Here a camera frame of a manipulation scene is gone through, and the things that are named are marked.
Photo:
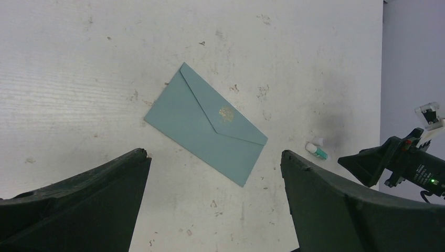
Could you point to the green white glue stick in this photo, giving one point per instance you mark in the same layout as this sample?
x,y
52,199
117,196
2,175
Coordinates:
x,y
316,151

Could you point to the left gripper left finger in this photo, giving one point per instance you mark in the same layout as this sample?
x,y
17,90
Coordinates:
x,y
93,211

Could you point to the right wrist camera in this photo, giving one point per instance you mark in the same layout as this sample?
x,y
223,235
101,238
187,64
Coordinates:
x,y
432,120

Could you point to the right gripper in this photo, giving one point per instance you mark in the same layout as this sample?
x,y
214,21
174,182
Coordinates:
x,y
406,158

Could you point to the white glue stick cap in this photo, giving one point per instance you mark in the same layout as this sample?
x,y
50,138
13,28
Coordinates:
x,y
318,141

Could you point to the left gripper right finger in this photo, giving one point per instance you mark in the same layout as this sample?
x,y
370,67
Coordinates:
x,y
332,213

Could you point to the teal envelope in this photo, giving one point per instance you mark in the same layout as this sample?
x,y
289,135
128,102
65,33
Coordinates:
x,y
194,115

